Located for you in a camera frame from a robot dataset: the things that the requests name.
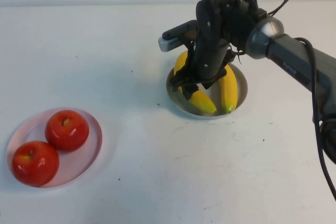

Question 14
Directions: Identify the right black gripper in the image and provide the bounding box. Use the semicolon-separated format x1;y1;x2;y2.
169;39;232;101

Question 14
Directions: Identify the yellow plastic banana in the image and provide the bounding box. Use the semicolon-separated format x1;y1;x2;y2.
217;62;238;114
173;50;218;116

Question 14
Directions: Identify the red plastic apple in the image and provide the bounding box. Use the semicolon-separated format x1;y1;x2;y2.
12;141;60;188
44;110;90;153

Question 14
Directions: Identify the grey round plate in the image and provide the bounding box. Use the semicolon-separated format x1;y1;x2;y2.
165;62;248;120

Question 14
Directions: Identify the pink round plate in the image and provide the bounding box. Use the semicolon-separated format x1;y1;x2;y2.
7;107;102;188

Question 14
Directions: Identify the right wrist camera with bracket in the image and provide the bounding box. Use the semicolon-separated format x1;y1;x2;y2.
158;20;199;53

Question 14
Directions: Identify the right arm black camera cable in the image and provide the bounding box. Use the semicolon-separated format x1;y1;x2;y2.
293;37;336;201

